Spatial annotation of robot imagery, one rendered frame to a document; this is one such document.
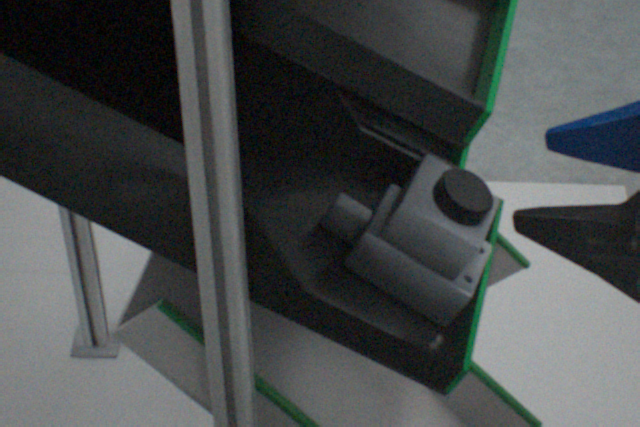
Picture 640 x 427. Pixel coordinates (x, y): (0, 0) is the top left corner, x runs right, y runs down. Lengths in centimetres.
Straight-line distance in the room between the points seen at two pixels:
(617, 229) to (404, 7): 14
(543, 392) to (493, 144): 163
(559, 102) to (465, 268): 216
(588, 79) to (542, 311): 176
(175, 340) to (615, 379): 52
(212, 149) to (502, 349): 62
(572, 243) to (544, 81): 229
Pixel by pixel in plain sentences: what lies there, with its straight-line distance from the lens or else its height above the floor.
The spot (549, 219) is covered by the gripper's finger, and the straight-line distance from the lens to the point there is 62.
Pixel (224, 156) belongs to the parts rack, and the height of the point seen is 135.
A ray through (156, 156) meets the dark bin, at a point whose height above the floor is 132.
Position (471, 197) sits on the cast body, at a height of 127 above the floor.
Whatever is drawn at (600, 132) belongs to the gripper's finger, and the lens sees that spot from 68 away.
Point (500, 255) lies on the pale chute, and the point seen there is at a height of 103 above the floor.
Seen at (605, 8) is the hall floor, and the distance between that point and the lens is 316.
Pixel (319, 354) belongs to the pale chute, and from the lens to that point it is 82.
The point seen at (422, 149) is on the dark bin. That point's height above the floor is 122.
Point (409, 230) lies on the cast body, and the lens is 67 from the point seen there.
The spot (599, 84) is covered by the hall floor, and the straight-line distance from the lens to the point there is 291.
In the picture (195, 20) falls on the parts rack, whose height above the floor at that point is 141.
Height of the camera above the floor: 171
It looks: 41 degrees down
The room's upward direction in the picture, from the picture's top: 1 degrees counter-clockwise
